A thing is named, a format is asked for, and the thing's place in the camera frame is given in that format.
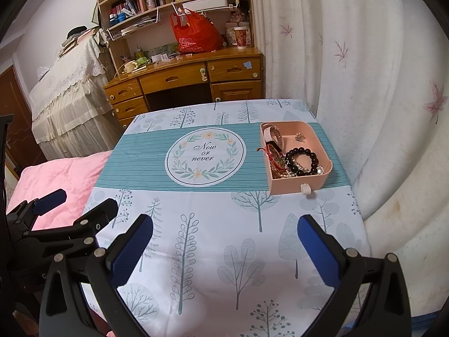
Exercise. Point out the brown wooden door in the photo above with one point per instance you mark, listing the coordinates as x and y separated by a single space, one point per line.
19 91

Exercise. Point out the red paper cup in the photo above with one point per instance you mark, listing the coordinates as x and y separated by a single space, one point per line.
242 38

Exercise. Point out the white storage box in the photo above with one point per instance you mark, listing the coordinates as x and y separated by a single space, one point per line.
207 2

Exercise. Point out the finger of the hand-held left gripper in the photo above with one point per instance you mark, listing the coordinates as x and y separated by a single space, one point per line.
101 212
49 202

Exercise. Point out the peach pink drawer box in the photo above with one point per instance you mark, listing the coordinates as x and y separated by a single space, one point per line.
308 137

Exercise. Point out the gold flower earring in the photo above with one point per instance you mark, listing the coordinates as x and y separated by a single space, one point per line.
299 137

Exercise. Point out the red plastic bag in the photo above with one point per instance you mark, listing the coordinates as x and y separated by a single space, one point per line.
196 35

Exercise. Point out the pink quilt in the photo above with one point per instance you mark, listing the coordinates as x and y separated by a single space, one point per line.
52 179

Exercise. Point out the white leaf print curtain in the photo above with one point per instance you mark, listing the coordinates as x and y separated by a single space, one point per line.
368 77

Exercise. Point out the stack of books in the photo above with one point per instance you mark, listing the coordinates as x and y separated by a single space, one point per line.
75 42

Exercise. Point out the white lace covered furniture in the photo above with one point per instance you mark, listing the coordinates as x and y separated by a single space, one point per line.
70 94

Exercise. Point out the floral tin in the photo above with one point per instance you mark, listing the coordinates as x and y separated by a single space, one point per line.
230 37

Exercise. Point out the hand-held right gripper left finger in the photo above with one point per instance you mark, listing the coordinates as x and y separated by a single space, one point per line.
131 251

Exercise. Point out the small white hanging ornament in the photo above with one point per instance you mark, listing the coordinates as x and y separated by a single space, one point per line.
203 75

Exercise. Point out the wooden desk with bookshelf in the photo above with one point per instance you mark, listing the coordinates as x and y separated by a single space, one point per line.
175 73

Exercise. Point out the pink smartwatch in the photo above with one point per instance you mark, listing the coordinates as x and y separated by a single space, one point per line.
272 137

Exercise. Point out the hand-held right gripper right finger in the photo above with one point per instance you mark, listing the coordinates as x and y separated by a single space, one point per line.
317 252

